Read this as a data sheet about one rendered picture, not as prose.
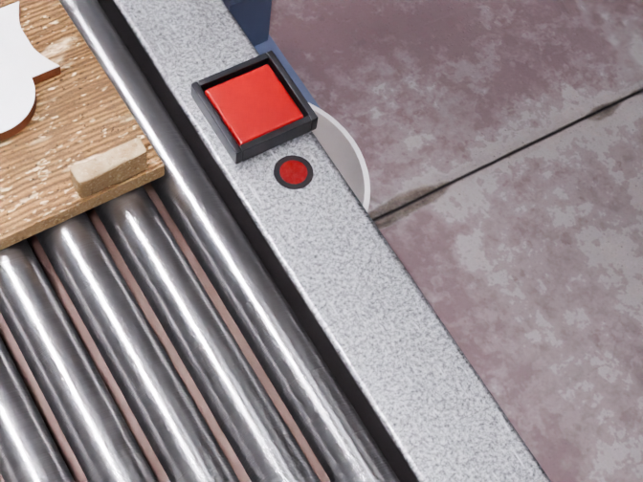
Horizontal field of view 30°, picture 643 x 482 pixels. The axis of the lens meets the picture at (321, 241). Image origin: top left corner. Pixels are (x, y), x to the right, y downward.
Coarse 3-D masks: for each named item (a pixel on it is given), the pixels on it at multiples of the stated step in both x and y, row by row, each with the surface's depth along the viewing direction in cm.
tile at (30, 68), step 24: (0, 24) 96; (0, 48) 95; (24, 48) 95; (0, 72) 94; (24, 72) 94; (48, 72) 94; (0, 96) 93; (24, 96) 93; (0, 120) 92; (24, 120) 92
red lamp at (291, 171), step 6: (288, 162) 96; (294, 162) 96; (282, 168) 96; (288, 168) 96; (294, 168) 96; (300, 168) 96; (306, 168) 96; (282, 174) 96; (288, 174) 96; (294, 174) 96; (300, 174) 96; (306, 174) 96; (288, 180) 95; (294, 180) 95; (300, 180) 95
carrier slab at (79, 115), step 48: (0, 0) 98; (48, 0) 99; (48, 48) 97; (48, 96) 94; (96, 96) 95; (0, 144) 92; (48, 144) 92; (96, 144) 93; (144, 144) 93; (0, 192) 90; (48, 192) 90; (96, 192) 91; (0, 240) 88
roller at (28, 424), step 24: (0, 360) 86; (0, 384) 84; (24, 384) 86; (0, 408) 84; (24, 408) 84; (0, 432) 83; (24, 432) 83; (48, 432) 85; (0, 456) 83; (24, 456) 82; (48, 456) 83; (24, 480) 82; (48, 480) 82; (72, 480) 83
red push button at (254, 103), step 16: (240, 80) 98; (256, 80) 98; (272, 80) 98; (208, 96) 97; (224, 96) 97; (240, 96) 97; (256, 96) 97; (272, 96) 97; (288, 96) 98; (224, 112) 96; (240, 112) 96; (256, 112) 97; (272, 112) 97; (288, 112) 97; (240, 128) 96; (256, 128) 96; (272, 128) 96; (240, 144) 95
